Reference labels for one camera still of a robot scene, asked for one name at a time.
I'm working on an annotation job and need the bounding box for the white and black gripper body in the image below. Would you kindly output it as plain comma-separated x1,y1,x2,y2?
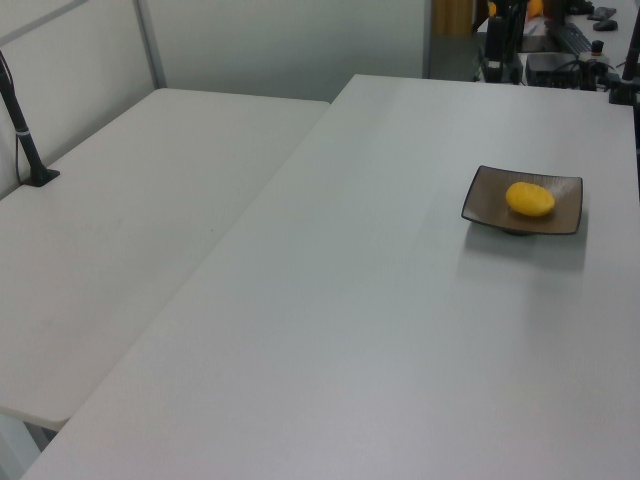
486,16,504,63

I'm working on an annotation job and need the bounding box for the yellow potato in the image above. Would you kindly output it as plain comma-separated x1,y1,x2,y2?
505,181,556,219

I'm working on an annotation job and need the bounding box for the square brown ceramic plate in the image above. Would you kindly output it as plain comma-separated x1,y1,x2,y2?
460,164,585,237

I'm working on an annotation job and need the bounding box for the yellow panel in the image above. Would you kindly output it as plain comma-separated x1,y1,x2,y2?
432,0,474,37

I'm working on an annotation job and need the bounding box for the black keyboard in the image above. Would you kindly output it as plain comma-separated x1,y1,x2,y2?
544,19,592,52

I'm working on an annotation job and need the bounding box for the black computer mouse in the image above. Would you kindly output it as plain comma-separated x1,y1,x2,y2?
587,6,620,32

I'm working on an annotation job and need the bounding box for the black pole with clamp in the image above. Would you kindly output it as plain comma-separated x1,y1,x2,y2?
606,29,640,105

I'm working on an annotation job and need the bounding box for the white table leg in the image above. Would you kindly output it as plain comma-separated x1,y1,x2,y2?
0,413,57,480

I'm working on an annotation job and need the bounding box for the black vertical post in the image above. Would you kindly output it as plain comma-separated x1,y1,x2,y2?
505,0,527,54

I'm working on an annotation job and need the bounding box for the black camera pole with base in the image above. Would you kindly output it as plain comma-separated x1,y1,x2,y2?
0,49,61,189

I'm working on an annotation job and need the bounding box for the thin black pole cable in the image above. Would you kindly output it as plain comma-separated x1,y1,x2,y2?
13,133,27,185

